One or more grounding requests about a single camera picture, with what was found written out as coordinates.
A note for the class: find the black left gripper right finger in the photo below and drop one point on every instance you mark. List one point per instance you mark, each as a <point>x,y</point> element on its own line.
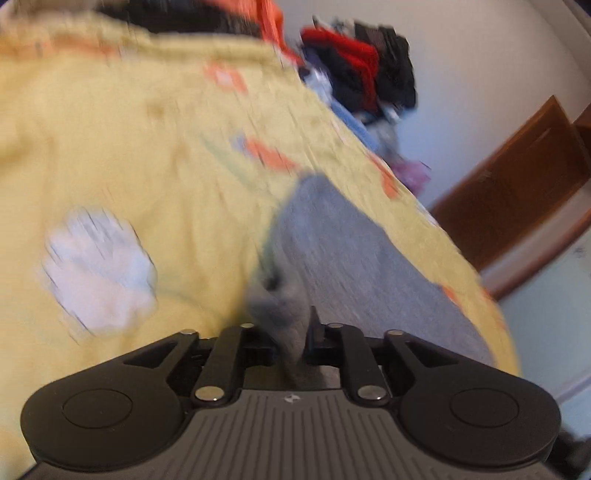
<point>345,348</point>

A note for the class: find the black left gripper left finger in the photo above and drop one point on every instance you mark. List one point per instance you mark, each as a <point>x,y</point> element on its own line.
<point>234,351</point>

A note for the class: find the blue grey knitted sweater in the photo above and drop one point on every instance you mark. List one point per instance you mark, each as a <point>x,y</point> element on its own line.
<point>326,257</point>

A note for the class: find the pile of dark and red clothes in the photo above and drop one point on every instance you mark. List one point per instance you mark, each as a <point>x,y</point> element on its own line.
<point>369,66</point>

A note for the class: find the purple plastic bag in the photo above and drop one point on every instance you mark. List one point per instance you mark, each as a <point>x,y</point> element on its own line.
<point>415,175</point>

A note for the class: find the yellow floral bed quilt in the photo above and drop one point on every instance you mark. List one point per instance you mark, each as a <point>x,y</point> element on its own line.
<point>140,174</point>

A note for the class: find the brown wooden door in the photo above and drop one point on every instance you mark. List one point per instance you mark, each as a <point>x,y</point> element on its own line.
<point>506,197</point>

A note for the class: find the orange plastic bag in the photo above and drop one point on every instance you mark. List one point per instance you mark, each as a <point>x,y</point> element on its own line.
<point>268,16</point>

